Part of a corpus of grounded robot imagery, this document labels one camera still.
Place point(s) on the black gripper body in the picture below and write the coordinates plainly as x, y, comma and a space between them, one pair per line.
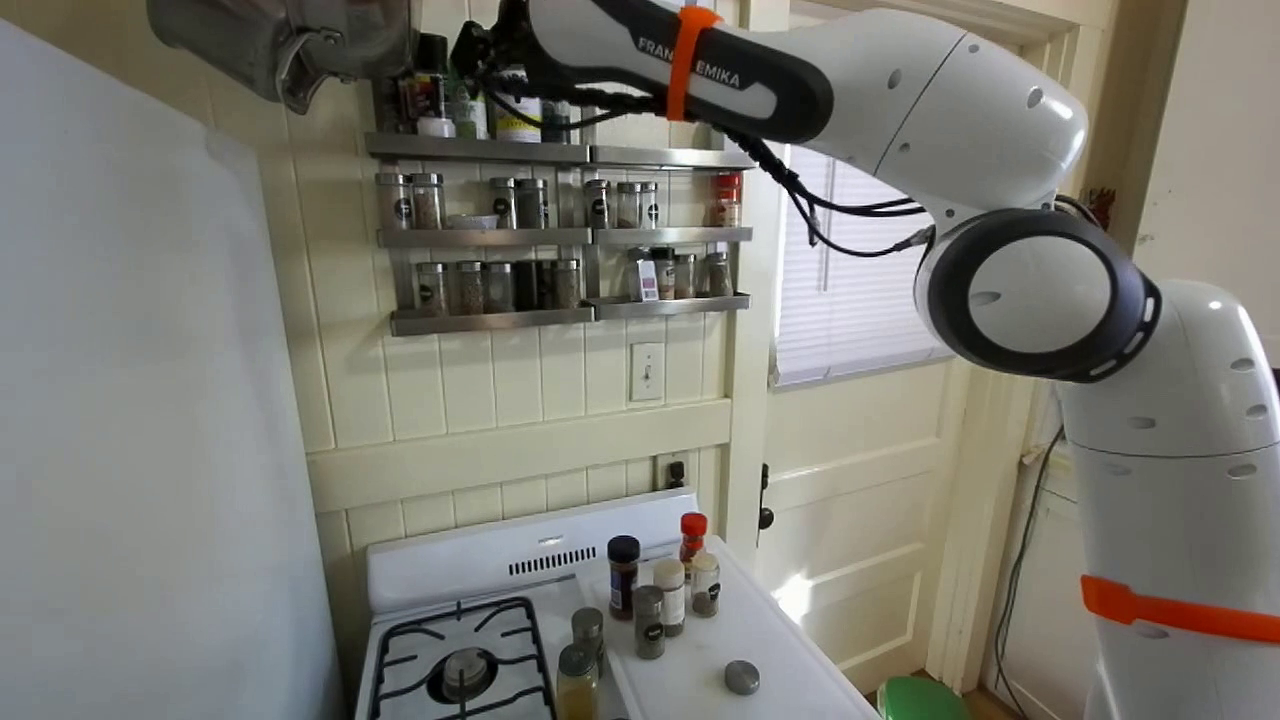
491, 50

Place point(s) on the red-capped bottle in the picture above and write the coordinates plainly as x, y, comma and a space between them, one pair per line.
518, 116

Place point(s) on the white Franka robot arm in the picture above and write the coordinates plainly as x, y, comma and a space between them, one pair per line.
1162, 443

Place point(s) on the dark rack jar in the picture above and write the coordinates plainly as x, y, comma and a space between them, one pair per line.
430, 99

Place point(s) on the glass rack jar steel lid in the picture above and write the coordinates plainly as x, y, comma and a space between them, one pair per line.
499, 285
715, 270
649, 203
644, 277
530, 203
505, 203
626, 203
593, 203
427, 203
674, 272
427, 285
392, 203
566, 283
465, 285

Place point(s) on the red plastic spice jar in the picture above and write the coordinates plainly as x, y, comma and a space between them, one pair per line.
725, 203

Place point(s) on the small jar tall red lid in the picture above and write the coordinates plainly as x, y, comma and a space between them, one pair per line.
693, 533

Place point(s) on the dark spice jar black lid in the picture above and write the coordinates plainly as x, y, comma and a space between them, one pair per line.
620, 579

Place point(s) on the spice jar white lid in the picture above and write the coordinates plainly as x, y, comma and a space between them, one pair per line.
669, 598

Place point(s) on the small glass spice jar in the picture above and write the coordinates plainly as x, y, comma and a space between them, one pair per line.
703, 587
579, 681
587, 626

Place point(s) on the grey spice jar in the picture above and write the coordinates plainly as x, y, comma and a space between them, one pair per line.
649, 620

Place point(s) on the hanging stainless steel pot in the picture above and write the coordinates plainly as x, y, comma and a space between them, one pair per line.
295, 43

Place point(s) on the metal three-tier spice rack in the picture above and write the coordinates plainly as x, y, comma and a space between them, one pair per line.
492, 317

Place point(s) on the white window blinds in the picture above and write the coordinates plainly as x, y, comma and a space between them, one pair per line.
854, 294

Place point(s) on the white gas stove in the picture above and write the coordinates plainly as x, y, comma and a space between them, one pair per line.
533, 544

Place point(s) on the white refrigerator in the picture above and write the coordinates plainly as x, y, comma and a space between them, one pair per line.
134, 402

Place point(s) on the black door latch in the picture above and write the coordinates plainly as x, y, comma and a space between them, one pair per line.
764, 499

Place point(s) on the white panel door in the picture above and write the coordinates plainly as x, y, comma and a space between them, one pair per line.
866, 533

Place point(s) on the white stove cover board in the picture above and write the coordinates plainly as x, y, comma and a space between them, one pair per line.
693, 681

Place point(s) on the small round metal disc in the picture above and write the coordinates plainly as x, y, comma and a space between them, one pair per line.
740, 677

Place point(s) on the green round object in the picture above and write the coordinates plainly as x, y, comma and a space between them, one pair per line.
921, 702

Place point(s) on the white wall switch plate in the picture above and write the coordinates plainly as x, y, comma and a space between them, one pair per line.
644, 368

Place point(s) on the wall outlet with black plug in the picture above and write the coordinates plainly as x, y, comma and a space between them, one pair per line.
674, 469

